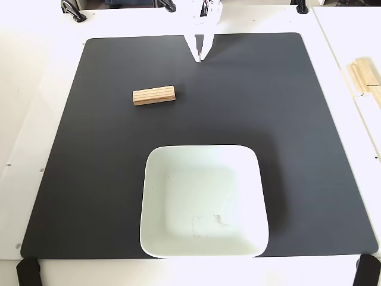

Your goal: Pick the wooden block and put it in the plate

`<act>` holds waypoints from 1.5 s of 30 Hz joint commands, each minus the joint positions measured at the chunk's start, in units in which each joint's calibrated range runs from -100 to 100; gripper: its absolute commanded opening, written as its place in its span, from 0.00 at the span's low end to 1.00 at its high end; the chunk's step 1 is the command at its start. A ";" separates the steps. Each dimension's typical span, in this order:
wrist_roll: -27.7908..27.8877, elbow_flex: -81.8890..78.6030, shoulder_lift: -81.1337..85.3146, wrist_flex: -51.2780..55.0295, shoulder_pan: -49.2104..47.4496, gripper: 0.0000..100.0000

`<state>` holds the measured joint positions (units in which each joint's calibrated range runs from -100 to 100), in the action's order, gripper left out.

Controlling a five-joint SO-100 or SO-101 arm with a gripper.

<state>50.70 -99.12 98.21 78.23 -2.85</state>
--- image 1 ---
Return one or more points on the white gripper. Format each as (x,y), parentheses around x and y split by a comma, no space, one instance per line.
(203,32)

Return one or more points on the grooved wooden block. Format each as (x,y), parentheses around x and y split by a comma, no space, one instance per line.
(154,95)

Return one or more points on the white square plate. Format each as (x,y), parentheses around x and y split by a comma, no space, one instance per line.
(202,196)

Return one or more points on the black table clamp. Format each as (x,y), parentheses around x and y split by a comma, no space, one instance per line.
(28,272)
(73,12)
(169,5)
(368,271)
(302,6)

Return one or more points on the thin wooden strip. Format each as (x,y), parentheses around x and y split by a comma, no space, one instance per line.
(352,79)
(361,83)

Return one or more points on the wide wooden plank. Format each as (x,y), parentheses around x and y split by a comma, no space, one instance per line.
(369,70)
(376,96)

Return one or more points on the black rubber mat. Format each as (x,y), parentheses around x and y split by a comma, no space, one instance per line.
(89,178)

